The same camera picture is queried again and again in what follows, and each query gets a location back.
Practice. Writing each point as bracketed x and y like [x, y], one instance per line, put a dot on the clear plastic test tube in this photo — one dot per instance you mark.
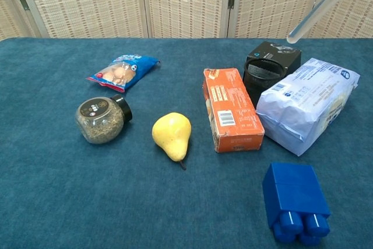
[319, 7]

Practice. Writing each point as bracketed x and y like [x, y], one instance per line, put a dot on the white blue plastic package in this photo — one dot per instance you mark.
[306, 104]

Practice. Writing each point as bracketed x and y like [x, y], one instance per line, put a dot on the glass spice jar black lid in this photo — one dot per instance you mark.
[100, 120]

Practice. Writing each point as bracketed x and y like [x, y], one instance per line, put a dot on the black cardboard box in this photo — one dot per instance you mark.
[265, 51]

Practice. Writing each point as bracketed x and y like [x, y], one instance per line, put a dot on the black mesh pen holder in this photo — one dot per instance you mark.
[259, 78]

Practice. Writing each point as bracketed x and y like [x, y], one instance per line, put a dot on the woven folding screen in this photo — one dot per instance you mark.
[186, 1]

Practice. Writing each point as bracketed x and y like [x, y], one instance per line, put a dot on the orange cardboard box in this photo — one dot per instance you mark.
[231, 108]

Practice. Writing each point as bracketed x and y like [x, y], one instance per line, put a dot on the blue plastic building block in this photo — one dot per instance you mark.
[294, 197]

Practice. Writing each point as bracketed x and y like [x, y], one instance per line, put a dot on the yellow pear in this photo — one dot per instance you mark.
[172, 135]

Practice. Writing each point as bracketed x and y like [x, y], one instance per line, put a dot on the blue snack bag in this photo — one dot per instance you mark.
[123, 71]

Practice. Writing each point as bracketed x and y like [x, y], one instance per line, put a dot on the blue table cloth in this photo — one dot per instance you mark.
[87, 190]

